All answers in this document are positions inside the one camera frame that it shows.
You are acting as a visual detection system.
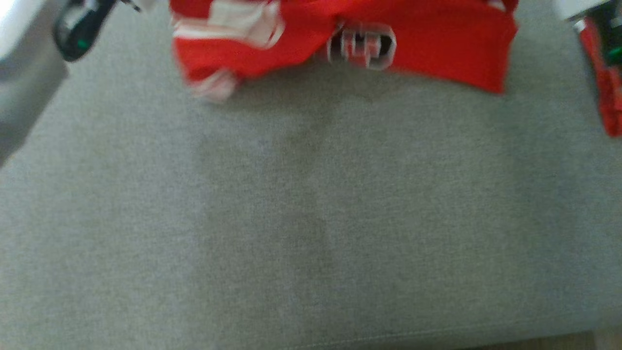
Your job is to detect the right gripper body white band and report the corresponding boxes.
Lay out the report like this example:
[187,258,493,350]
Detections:
[554,0,614,22]

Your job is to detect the red sports shorts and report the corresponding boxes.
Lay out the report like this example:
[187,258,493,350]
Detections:
[169,0,622,138]

